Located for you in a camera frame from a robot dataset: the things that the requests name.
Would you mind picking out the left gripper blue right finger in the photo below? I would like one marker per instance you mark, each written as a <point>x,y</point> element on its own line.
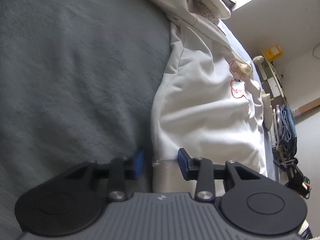
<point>186,165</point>

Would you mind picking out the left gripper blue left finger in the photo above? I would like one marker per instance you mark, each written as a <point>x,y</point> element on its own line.
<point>137,164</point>

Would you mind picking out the white bear print sweatshirt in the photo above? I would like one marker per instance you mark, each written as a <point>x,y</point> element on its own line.
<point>208,101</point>

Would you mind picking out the stack of folded jeans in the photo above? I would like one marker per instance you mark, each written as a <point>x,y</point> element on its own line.
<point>283,135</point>

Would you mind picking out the grey bed sheet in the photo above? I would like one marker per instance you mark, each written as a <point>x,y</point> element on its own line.
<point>78,81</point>

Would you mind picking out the white and green desk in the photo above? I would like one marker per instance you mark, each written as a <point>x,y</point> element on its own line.
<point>271,83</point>

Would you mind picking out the white yarn ball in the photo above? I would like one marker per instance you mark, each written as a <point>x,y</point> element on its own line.
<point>258,60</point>

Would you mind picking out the yellow box on desk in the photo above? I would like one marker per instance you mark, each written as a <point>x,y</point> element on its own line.
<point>273,53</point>

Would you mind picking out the cardboard panel against wall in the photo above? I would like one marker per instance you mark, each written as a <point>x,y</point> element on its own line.
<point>306,107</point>

